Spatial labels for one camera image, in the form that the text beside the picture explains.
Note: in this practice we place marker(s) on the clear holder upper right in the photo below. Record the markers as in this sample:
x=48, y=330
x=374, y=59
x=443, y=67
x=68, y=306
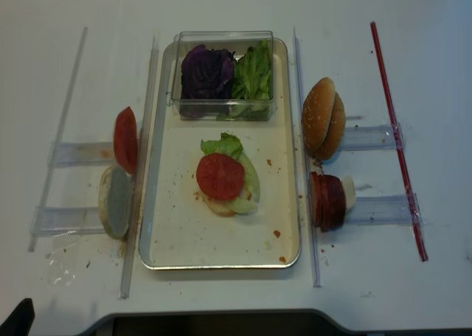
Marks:
x=381, y=137

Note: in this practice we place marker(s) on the bottom bun on tray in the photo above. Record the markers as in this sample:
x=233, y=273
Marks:
x=240, y=205

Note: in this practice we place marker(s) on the clear holder lower left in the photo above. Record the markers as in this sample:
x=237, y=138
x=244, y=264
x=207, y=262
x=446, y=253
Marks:
x=53, y=221

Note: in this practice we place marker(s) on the silver metal tray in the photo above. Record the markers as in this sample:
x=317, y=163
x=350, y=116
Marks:
x=179, y=231

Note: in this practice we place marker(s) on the clear rail right of tray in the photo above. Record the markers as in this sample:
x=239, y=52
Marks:
x=314, y=256

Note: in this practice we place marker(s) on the sesame bun top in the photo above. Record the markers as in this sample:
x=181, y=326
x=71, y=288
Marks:
x=316, y=114

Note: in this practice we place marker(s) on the tomato slice on bun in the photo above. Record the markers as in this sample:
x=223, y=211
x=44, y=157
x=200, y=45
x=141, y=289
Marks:
x=220, y=177

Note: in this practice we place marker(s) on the clear holder lower right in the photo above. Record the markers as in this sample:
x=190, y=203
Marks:
x=384, y=210

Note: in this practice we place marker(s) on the clear rail left of tray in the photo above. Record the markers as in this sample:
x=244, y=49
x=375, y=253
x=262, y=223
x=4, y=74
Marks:
x=139, y=178

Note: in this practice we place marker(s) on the white cheese slice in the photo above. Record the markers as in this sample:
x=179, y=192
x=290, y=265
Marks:
x=349, y=192

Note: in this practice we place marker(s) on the upright tomato slice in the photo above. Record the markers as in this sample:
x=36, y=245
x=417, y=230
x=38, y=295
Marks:
x=125, y=141

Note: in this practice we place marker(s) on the upright bun half left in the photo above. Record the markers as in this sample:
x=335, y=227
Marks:
x=115, y=199

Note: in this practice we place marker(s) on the stack of sausage slices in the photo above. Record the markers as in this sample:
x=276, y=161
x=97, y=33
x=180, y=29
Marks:
x=328, y=204

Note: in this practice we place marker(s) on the plain bun half right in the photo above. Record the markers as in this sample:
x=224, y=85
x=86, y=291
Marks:
x=335, y=131

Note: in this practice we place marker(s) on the clear rail of tray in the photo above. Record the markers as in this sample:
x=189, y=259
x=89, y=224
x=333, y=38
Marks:
x=139, y=178
x=314, y=256

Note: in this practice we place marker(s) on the clear rail far left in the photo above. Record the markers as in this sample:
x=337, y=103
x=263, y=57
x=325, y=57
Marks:
x=62, y=122

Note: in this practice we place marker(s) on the red plastic rail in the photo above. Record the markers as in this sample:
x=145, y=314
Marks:
x=413, y=206

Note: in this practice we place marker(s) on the clear holder upper left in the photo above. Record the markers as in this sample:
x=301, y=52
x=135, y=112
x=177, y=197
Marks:
x=68, y=154

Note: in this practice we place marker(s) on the green lettuce in container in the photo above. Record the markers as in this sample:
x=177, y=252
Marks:
x=252, y=84

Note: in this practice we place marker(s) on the clear holder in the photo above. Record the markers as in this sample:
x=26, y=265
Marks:
x=68, y=154
x=384, y=210
x=53, y=221
x=381, y=137

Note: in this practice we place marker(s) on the clear plastic container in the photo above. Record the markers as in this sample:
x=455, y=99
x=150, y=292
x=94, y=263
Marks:
x=235, y=42

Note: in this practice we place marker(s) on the purple cabbage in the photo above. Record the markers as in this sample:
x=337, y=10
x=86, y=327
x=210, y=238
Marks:
x=206, y=82

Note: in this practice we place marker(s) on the black object bottom left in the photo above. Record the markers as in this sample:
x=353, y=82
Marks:
x=20, y=321

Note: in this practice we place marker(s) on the lettuce leaf on bun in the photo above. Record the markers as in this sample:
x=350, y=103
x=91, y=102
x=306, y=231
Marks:
x=231, y=145

